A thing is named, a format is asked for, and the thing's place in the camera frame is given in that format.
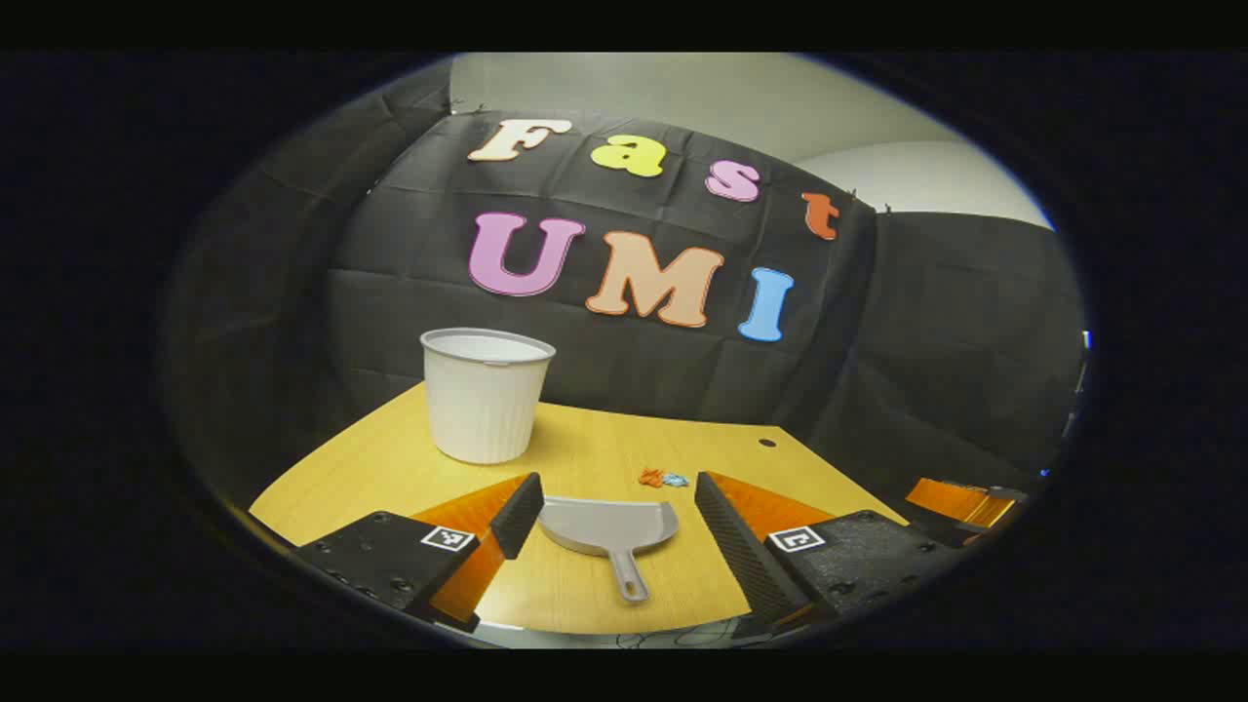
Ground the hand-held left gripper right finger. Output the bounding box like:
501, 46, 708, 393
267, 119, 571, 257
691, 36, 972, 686
694, 470, 966, 640

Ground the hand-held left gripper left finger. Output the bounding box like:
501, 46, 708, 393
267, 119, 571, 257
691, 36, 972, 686
291, 472, 545, 635

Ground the grey plastic dustpan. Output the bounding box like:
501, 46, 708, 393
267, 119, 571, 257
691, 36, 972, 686
538, 495, 681, 603

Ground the white ribbed garbage bin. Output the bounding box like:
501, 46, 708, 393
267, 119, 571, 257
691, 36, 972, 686
420, 328, 557, 465

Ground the yellow wooden desktop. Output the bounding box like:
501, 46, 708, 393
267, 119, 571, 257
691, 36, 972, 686
249, 380, 913, 635

